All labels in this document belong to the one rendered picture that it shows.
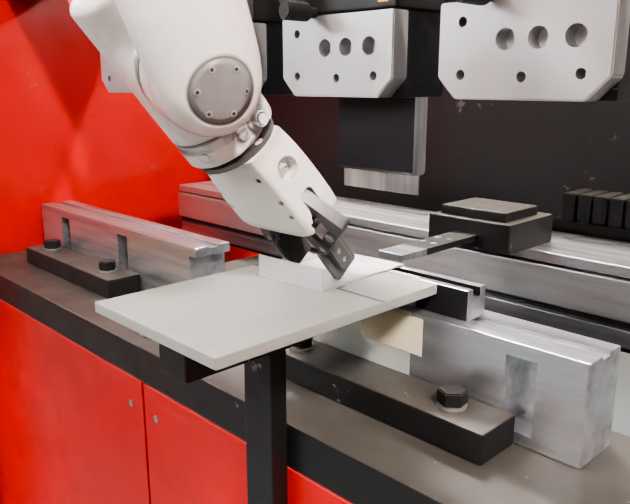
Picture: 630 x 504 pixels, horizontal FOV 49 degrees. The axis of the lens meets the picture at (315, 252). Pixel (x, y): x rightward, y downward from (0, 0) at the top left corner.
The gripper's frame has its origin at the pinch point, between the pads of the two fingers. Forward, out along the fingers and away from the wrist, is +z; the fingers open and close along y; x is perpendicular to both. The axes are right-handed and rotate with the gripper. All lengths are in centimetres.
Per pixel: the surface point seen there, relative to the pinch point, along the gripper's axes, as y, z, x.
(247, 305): -2.6, -5.3, 9.9
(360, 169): 0.5, -1.0, -10.5
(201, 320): -3.0, -8.6, 13.9
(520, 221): -6.5, 19.2, -22.3
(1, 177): 84, 2, -1
